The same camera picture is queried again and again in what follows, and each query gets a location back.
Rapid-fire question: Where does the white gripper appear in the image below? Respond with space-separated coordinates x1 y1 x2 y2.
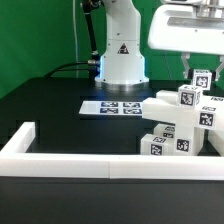
148 3 224 81

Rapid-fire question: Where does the white tagged cube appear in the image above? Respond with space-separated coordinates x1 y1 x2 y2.
177 84 203 108
192 69 212 90

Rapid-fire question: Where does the white chair back frame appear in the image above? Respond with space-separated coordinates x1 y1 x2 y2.
142 91 224 131

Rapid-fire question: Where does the white chair seat part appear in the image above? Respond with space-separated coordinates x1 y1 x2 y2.
174 125 204 156

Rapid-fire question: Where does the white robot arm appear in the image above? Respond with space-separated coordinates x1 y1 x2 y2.
82 0 224 89

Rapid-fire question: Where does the white marker sheet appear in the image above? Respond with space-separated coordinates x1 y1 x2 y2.
79 101 142 116

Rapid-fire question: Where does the black cable bundle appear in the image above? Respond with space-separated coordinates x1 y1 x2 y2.
43 61 101 80

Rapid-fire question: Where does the grey thin cable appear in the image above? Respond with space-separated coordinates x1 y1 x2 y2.
72 0 81 79

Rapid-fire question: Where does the white U-shaped fence frame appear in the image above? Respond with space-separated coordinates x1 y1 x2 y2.
0 122 224 181

